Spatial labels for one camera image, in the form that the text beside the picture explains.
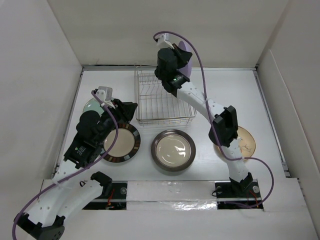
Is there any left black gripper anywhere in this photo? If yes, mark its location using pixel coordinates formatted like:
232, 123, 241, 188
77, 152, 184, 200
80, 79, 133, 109
95, 98, 137, 145

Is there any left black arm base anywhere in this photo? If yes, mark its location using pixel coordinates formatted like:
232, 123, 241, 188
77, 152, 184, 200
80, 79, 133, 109
83, 181, 128, 210

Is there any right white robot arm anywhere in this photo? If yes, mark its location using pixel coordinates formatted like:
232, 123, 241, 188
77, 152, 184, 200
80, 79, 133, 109
154, 44, 253, 197

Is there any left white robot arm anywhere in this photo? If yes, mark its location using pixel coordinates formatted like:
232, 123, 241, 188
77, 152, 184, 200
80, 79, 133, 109
11, 98, 138, 240

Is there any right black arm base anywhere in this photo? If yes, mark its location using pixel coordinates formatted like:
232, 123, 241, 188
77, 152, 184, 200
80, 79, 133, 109
211, 180, 263, 210

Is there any striped rim beige plate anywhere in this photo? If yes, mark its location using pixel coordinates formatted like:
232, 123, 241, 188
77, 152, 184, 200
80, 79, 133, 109
103, 123, 141, 164

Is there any round light green plate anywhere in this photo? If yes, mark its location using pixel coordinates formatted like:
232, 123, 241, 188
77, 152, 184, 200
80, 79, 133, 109
82, 98, 104, 116

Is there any brown rimmed deep plate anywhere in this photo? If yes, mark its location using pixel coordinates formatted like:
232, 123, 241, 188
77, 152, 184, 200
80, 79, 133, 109
150, 129, 196, 173

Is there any beige bird pattern plate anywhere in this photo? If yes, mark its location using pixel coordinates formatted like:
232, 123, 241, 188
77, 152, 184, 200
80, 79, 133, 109
212, 126, 257, 161

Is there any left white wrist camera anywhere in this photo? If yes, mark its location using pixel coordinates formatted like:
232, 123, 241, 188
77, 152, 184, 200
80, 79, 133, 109
92, 86, 114, 108

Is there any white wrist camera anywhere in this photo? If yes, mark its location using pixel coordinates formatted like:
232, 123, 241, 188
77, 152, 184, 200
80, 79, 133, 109
92, 86, 114, 108
155, 33, 174, 49

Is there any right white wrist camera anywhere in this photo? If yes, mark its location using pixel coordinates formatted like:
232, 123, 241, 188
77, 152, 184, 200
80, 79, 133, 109
155, 33, 174, 49

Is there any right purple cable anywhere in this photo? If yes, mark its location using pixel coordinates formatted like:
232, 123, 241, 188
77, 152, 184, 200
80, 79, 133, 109
152, 31, 275, 209

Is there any purple cable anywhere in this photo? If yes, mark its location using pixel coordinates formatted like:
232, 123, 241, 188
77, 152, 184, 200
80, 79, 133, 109
11, 90, 120, 240
152, 31, 275, 209

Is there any metal wire dish rack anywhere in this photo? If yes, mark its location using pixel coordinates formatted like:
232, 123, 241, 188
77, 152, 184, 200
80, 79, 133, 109
134, 66, 197, 127

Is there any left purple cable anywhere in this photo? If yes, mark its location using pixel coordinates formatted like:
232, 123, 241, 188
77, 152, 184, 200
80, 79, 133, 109
11, 90, 120, 240

